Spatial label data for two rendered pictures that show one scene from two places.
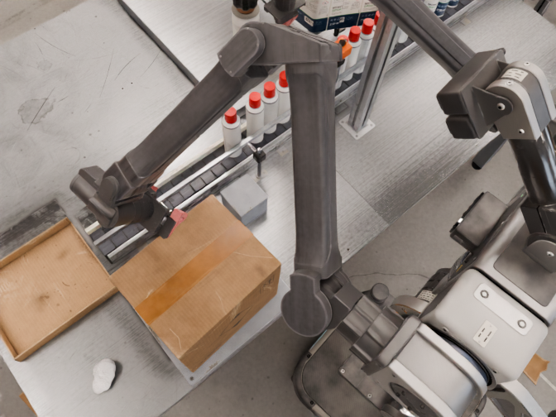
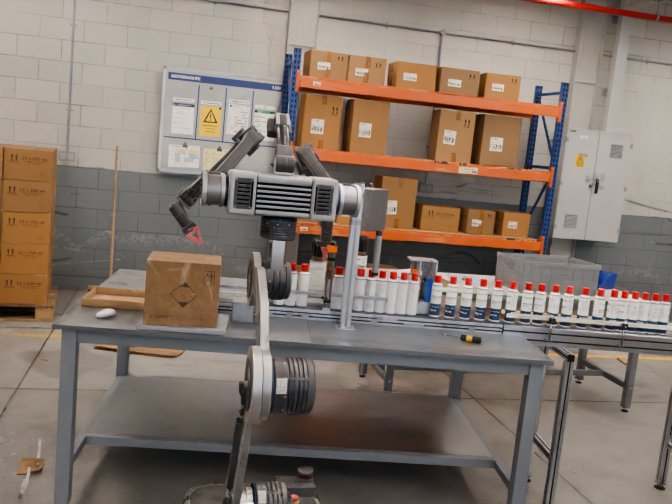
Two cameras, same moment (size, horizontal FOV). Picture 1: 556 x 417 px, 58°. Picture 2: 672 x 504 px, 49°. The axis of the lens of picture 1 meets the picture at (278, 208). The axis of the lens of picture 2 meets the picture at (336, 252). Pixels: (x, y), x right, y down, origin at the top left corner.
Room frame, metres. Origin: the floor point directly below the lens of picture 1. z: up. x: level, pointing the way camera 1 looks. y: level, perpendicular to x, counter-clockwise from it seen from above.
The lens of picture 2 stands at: (-1.67, -2.30, 1.64)
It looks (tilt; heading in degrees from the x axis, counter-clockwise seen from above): 8 degrees down; 40
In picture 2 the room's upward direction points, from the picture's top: 6 degrees clockwise
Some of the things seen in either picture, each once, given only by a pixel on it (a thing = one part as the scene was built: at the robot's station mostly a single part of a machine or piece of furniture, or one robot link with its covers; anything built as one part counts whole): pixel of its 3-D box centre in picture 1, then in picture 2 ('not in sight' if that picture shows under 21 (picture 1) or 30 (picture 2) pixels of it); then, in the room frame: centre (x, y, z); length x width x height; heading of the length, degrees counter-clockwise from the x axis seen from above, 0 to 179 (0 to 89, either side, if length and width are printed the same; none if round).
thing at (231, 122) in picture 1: (232, 132); not in sight; (0.77, 0.15, 0.98); 0.05 x 0.05 x 0.20
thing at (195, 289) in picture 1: (202, 286); (183, 288); (0.31, 0.17, 0.99); 0.30 x 0.24 x 0.27; 139
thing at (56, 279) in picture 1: (44, 285); (121, 298); (0.31, 0.61, 0.85); 0.30 x 0.26 x 0.04; 135
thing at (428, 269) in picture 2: not in sight; (420, 285); (1.38, -0.33, 1.01); 0.14 x 0.13 x 0.26; 135
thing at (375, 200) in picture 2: not in sight; (369, 208); (1.03, -0.23, 1.38); 0.17 x 0.10 x 0.19; 10
